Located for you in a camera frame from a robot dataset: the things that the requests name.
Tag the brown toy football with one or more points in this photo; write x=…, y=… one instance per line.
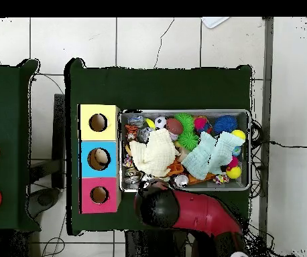
x=174, y=125

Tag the small soccer ball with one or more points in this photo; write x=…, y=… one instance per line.
x=160, y=122

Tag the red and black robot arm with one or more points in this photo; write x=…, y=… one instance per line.
x=204, y=214

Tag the white tray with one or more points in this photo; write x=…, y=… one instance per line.
x=213, y=22

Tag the cream knitted cloth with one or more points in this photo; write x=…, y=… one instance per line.
x=153, y=155

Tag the orange tiger plush toy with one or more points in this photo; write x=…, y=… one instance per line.
x=132, y=129

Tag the dark green side table cloth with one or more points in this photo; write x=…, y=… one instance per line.
x=6, y=107

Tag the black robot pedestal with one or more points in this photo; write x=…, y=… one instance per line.
x=156, y=246

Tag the green spiky rubber ball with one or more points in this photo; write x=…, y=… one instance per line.
x=187, y=120

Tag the blue spiky rubber ball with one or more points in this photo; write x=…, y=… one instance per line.
x=225, y=124

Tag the mint knitted cloth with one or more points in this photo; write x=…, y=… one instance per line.
x=201, y=158

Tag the metal mesh bin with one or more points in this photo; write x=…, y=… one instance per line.
x=243, y=117

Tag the yellow tennis ball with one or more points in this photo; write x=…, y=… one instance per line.
x=238, y=133

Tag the dark grey rounded object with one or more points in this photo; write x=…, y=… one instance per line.
x=45, y=200

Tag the orange plastic tray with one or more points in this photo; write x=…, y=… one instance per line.
x=175, y=168

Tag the wooden box with three holes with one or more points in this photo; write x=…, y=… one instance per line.
x=98, y=133

